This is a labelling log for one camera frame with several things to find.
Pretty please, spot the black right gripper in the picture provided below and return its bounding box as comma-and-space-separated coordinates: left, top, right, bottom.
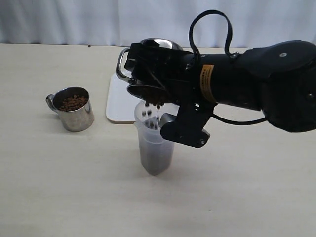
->
124, 43, 198, 104

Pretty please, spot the steel mug with pellets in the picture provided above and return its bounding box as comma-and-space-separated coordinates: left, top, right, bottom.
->
45, 86, 94, 132
116, 38, 183, 107

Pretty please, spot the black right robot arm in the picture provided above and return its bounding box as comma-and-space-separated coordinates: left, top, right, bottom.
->
125, 40, 316, 132

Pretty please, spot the clear plastic pitcher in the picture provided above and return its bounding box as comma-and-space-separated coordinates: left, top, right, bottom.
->
134, 101, 178, 176

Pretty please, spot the white plastic tray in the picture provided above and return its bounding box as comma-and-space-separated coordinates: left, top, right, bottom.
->
105, 74, 140, 123

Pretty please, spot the white curtain backdrop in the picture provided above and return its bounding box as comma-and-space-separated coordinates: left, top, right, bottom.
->
0, 0, 316, 48

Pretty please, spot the black wrist camera on right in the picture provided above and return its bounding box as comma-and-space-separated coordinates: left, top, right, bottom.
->
160, 102, 215, 148

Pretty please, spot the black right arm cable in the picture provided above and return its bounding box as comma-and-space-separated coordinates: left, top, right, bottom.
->
189, 9, 269, 125

